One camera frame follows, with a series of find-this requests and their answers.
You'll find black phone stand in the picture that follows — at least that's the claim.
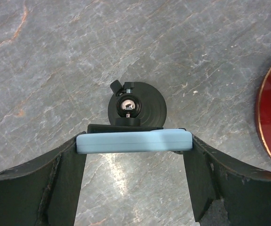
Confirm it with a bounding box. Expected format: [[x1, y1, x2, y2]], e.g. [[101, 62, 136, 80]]
[[87, 80, 167, 134]]

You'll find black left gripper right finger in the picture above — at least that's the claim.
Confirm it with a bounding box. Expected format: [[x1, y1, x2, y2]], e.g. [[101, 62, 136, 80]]
[[183, 136, 271, 226]]

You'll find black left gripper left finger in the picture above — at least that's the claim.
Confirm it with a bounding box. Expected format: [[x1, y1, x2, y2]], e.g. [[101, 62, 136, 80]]
[[0, 137, 86, 226]]

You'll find phone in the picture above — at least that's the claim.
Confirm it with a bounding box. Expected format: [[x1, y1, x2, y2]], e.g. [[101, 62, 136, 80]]
[[76, 129, 193, 154]]

